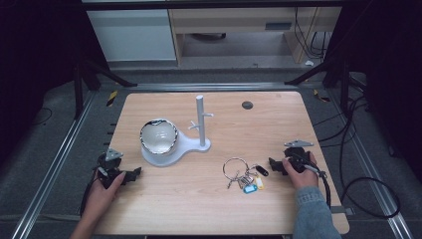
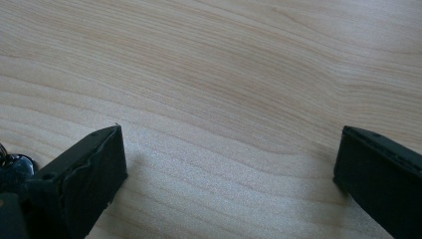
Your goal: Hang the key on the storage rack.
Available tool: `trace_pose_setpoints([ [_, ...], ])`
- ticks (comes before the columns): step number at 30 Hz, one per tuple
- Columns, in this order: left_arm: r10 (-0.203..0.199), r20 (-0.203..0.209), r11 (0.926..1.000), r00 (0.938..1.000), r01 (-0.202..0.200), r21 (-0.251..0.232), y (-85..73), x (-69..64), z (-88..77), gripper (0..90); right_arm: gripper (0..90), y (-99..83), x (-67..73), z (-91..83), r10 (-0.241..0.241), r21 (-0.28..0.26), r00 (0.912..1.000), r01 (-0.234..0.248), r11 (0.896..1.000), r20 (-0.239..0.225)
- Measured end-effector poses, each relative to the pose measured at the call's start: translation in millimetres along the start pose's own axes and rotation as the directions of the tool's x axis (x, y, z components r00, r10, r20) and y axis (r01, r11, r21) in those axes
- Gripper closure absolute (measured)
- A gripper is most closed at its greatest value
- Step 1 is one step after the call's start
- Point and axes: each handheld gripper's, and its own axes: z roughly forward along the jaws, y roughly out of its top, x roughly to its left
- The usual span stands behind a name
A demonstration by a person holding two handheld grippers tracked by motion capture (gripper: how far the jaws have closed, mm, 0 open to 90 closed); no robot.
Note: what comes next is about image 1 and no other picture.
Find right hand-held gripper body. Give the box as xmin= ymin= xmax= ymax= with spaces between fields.
xmin=283 ymin=138 xmax=315 ymax=174

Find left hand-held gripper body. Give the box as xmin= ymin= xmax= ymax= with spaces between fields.
xmin=97 ymin=147 xmax=126 ymax=190

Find key ring with coloured tags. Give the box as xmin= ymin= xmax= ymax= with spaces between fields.
xmin=222 ymin=156 xmax=270 ymax=195

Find person's right hand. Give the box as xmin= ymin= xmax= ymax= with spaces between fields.
xmin=281 ymin=151 xmax=319 ymax=191

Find person's left hand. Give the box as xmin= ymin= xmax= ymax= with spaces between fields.
xmin=83 ymin=170 xmax=127 ymax=221

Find white bowl with silver rim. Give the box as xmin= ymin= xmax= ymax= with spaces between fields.
xmin=139 ymin=118 xmax=179 ymax=155

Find yellow and black tape strip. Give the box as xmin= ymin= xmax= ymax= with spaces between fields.
xmin=313 ymin=89 xmax=331 ymax=104
xmin=105 ymin=90 xmax=119 ymax=108

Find white key rack with pegs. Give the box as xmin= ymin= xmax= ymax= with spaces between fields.
xmin=140 ymin=95 xmax=215 ymax=168

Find black metal stand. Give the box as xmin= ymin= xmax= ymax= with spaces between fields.
xmin=284 ymin=54 xmax=352 ymax=113
xmin=73 ymin=56 xmax=138 ymax=120

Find white cabinet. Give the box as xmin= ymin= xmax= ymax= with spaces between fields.
xmin=86 ymin=8 xmax=177 ymax=63

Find light wooden desk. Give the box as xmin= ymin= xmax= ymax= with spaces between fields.
xmin=167 ymin=6 xmax=343 ymax=65

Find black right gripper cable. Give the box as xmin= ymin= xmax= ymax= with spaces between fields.
xmin=297 ymin=154 xmax=332 ymax=209

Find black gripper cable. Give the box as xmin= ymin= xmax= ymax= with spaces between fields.
xmin=297 ymin=154 xmax=332 ymax=209
xmin=79 ymin=165 xmax=102 ymax=217

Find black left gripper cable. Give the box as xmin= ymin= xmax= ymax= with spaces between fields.
xmin=79 ymin=165 xmax=102 ymax=217

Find aluminium floor rail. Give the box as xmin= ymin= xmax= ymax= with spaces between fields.
xmin=123 ymin=82 xmax=302 ymax=93
xmin=326 ymin=89 xmax=416 ymax=239
xmin=10 ymin=90 xmax=98 ymax=239

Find thin black floor cable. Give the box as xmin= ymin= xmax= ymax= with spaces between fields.
xmin=31 ymin=107 xmax=54 ymax=126

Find black looped floor cable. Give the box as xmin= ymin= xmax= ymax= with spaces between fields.
xmin=312 ymin=94 xmax=402 ymax=220

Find black hanging desk cables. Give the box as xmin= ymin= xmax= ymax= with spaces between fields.
xmin=293 ymin=7 xmax=332 ymax=61

